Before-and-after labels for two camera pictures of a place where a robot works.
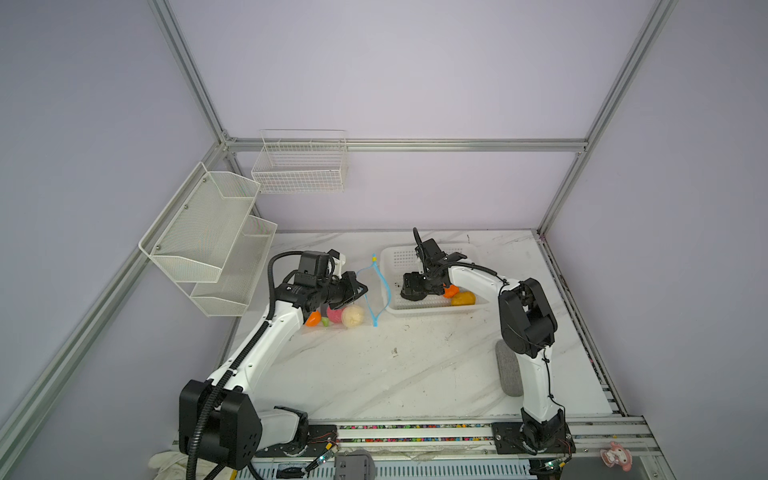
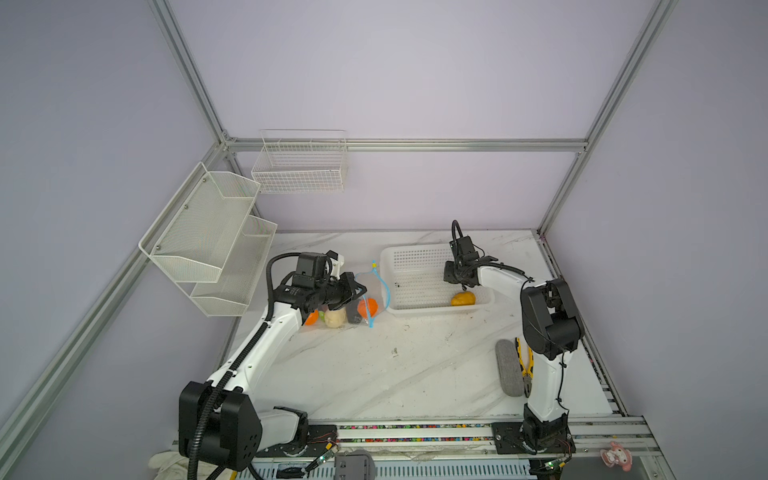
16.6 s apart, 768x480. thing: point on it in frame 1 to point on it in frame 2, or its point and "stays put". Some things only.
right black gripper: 415,288 to 448,275
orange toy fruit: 451,291 to 372,307
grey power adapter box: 357,464 stays put
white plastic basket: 399,260 stays put
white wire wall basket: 301,161 stays put
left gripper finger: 359,288 stays put
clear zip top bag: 362,312 stays put
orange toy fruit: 313,319 stays put
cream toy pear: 352,316 to 336,319
